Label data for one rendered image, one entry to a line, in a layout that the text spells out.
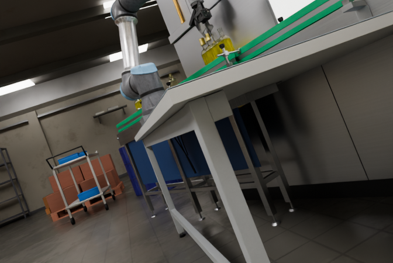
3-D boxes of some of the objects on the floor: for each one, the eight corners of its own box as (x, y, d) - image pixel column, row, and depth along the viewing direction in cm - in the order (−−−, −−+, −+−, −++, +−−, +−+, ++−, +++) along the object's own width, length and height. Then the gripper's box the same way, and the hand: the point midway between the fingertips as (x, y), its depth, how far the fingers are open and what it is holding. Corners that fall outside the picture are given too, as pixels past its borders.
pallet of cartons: (62, 213, 638) (48, 177, 640) (124, 186, 675) (111, 153, 678) (52, 223, 543) (36, 181, 546) (125, 191, 581) (110, 152, 584)
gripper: (193, 0, 177) (207, 33, 177) (207, -1, 184) (220, 31, 183) (186, 7, 185) (199, 40, 184) (200, 6, 191) (212, 37, 190)
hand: (206, 35), depth 186 cm, fingers closed on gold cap, 3 cm apart
